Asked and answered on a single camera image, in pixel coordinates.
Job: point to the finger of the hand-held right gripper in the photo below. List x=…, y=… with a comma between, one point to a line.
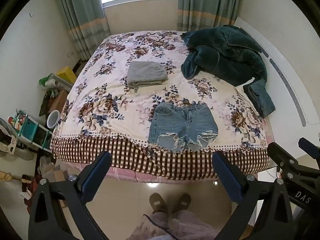
x=285, y=156

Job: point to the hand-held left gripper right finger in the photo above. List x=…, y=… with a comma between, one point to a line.
x=226, y=177

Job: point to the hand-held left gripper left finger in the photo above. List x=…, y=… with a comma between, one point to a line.
x=93, y=173

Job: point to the blue denim shorts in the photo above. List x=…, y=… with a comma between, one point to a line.
x=182, y=125

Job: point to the person's olive slipper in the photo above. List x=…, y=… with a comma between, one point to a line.
x=157, y=202
x=182, y=202

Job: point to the folded blue jeans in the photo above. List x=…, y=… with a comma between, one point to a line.
x=260, y=96

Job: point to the white bucket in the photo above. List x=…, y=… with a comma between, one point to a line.
x=53, y=119

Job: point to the teal storage shelf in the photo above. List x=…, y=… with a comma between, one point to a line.
x=33, y=132

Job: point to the person's pink pajama legs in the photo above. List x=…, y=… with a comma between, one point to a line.
x=172, y=226

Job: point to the cardboard box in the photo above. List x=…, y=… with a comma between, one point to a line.
x=58, y=101

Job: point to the white headboard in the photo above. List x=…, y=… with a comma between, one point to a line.
x=282, y=72

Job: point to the floral bed sheet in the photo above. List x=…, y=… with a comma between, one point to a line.
x=160, y=100

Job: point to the green plastic bag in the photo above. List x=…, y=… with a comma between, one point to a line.
x=50, y=81

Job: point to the yellow box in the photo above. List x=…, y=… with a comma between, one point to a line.
x=67, y=74

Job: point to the folded grey towel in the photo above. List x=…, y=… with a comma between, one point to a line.
x=147, y=73

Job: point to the dark teal fleece blanket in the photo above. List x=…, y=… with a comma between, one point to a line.
x=225, y=55

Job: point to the green striped curtain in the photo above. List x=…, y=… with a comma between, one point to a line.
x=81, y=17
x=207, y=3

